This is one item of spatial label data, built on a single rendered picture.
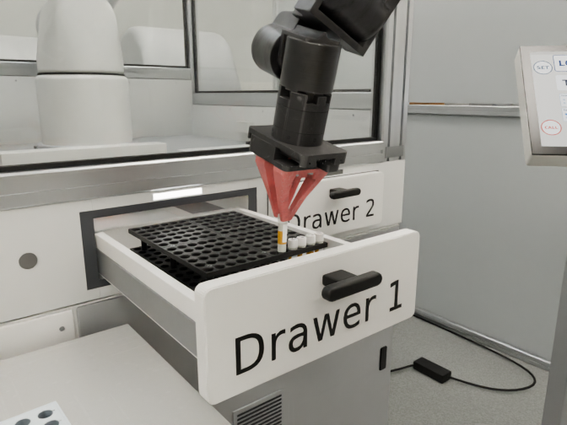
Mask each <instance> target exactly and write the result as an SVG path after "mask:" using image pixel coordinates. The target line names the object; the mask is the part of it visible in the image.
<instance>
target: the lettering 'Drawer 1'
mask: <svg viewBox="0 0 567 425"><path fill-rule="evenodd" d="M398 282H399V280H396V281H395V282H393V283H391V287H393V286H394V285H396V287H395V301H394V307H391V308H390V312H391V311H393V310H394V309H398V308H401V307H402V304H399V305H397V295H398ZM373 299H376V295H374V296H372V297H371V298H367V299H366V306H365V322H366V321H368V319H369V306H370V302H371V300H373ZM354 306H355V307H356V308H357V312H355V313H353V314H351V315H348V311H349V310H350V309H351V308H352V307H354ZM339 310H340V309H337V311H336V314H335V319H334V323H333V327H332V324H331V320H330V315H329V313H328V314H325V316H324V321H323V324H322V328H321V332H320V329H319V325H318V320H317V318H315V319H313V320H314V324H315V328H316V335H317V339H318V341H321V340H322V338H323V334H324V330H325V326H326V322H327V324H328V328H329V332H330V336H334V334H335V330H336V326H337V322H338V315H339ZM359 314H360V306H359V304H357V303H353V304H351V305H349V306H348V307H347V309H346V310H345V313H344V317H343V323H344V325H345V327H346V328H349V329H351V328H354V327H355V326H357V325H358V324H359V320H358V321H357V322H356V323H354V324H352V325H349V324H348V322H347V319H348V318H351V317H353V316H356V315H359ZM299 327H302V328H303V330H304V331H303V332H301V333H299V334H297V335H295V336H293V337H292V338H291V340H290V342H289V350H290V351H291V352H297V351H299V350H300V349H301V348H302V347H307V327H306V325H305V324H304V323H299V324H297V325H294V326H293V327H292V328H290V332H292V331H293V330H295V329H296V328H299ZM282 334H285V329H283V330H281V331H280V332H279V333H278V334H277V335H276V333H274V334H272V361H273V360H275V359H276V341H277V339H278V337H279V336H280V335H282ZM300 336H304V337H303V341H302V343H301V344H300V346H298V347H296V348H294V347H293V342H294V340H295V339H296V338H298V337H300ZM248 338H256V339H257V340H258V343H259V354H258V357H257V359H256V361H255V362H254V363H253V364H252V365H250V366H248V367H246V368H244V369H241V360H240V342H241V341H243V340H245V339H248ZM263 353H264V342H263V339H262V336H261V335H259V334H257V333H251V334H247V335H244V336H240V337H238V338H235V359H236V376H237V375H239V374H243V373H244V372H247V371H249V370H251V369H253V368H255V367H256V366H257V365H258V364H259V363H260V361H261V360H262V356H263Z"/></svg>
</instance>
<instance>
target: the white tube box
mask: <svg viewBox="0 0 567 425"><path fill-rule="evenodd" d="M0 425H71V423H70V422H69V421H68V419H67V417H66V416H65V414H64V413H63V411H62V409H61V407H60V406H59V405H58V404H57V402H56V401H53V402H51V403H48V404H46V405H44V406H40V407H37V408H36V409H33V410H30V411H28V412H25V413H22V414H19V415H18V416H15V417H11V418H9V419H7V420H4V421H1V422H0Z"/></svg>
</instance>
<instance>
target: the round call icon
mask: <svg viewBox="0 0 567 425"><path fill-rule="evenodd" d="M539 121H540V128H541V135H542V136H563V135H564V134H563V127H562V122H561V120H557V119H539Z"/></svg>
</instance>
